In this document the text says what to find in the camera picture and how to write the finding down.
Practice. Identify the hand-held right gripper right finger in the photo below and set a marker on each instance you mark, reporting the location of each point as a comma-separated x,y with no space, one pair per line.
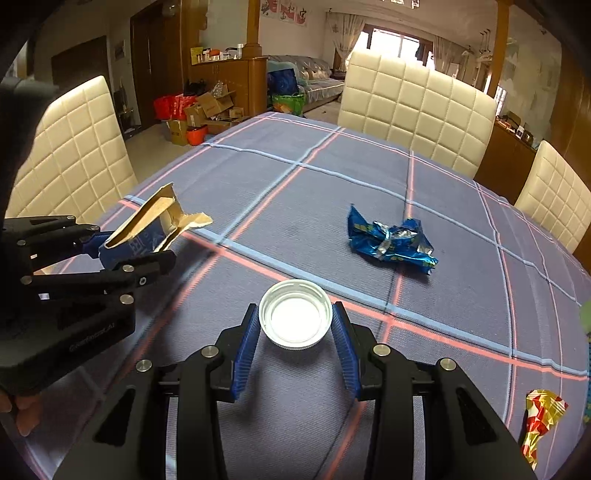
344,350

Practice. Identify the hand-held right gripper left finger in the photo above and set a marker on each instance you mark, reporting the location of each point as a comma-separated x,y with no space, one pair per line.
244,350

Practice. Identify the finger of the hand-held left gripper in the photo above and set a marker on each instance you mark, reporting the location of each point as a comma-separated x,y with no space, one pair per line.
147,270
92,244

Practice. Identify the torn blue cardboard carton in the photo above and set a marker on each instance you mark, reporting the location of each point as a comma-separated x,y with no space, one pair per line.
138,230

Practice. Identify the white plastic jar lid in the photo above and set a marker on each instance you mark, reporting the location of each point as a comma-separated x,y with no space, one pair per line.
295,318

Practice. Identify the person's left hand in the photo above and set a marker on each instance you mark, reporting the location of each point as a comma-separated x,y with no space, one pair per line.
21,410

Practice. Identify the cream quilted dining chair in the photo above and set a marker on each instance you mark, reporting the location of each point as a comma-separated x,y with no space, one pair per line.
69,147
415,106
558,194

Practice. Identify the crumpled blue foil wrapper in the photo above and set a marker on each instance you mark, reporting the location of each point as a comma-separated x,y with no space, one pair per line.
388,244

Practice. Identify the orange bucket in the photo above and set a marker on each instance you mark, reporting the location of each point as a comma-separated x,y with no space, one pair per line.
197,134

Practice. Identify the red bag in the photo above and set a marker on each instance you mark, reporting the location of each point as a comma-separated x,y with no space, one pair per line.
168,108

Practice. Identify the blue plaid tablecloth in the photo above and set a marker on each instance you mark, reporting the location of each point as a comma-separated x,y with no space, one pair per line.
323,184

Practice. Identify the pile of cardboard boxes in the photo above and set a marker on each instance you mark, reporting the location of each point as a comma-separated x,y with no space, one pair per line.
212,113

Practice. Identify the dark wooden door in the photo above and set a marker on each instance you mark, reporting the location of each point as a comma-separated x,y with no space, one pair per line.
78,64
157,60

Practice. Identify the black bag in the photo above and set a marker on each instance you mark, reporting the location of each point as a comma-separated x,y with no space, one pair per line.
196,87

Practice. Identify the red yellow foil wrapper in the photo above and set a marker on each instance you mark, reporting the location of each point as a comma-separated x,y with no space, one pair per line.
542,410

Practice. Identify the wooden divider cabinet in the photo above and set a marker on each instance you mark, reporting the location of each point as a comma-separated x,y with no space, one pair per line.
235,78

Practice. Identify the colourful green shopping bag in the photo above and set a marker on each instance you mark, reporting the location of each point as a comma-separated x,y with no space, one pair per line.
288,104

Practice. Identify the bottles and jars on cabinet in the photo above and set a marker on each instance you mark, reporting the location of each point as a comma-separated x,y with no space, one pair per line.
217,54

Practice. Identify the blue patterned bag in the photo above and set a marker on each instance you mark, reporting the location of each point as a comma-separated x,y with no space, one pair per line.
280,82

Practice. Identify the green wrapper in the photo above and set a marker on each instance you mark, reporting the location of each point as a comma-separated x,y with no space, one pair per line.
587,318

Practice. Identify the wooden sideboard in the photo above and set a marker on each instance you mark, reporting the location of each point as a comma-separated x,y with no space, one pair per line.
505,157

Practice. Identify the grey sofa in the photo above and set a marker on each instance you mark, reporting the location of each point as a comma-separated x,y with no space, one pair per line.
318,78

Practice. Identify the wooden pillar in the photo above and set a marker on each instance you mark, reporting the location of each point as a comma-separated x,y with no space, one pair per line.
501,46
254,27

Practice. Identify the patterned curtain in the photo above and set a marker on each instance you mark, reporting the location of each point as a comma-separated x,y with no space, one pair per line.
447,55
344,41

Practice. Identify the balcony window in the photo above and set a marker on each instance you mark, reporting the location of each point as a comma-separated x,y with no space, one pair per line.
397,46

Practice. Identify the red wall pictures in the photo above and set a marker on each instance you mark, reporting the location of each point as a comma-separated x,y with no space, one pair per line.
284,11

